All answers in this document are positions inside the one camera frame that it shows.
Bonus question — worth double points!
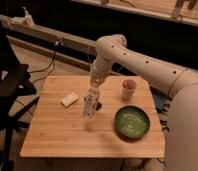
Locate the white sponge block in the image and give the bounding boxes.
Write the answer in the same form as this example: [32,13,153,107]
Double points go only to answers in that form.
[61,93,79,107]

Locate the white cup red inside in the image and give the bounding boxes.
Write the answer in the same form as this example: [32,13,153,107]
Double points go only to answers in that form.
[122,79,137,100]

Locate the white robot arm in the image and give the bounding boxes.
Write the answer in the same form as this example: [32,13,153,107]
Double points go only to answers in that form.
[91,34,198,171]

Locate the black chair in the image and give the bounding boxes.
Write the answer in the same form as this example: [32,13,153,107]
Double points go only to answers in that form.
[0,20,39,171]

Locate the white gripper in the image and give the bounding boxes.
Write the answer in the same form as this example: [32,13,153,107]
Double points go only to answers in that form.
[88,76,101,101]

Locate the green plate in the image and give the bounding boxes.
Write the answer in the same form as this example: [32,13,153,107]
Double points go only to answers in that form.
[115,106,150,139]

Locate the wooden table board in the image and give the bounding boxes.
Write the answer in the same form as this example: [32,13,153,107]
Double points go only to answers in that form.
[20,76,165,158]

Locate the white power strip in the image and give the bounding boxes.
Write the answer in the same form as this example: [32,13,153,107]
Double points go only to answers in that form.
[10,6,35,26]

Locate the black cable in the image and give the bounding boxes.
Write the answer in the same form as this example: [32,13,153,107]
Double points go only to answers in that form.
[28,41,61,84]

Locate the wooden rail beam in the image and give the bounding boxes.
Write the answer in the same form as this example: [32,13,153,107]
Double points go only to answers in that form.
[0,15,96,55]

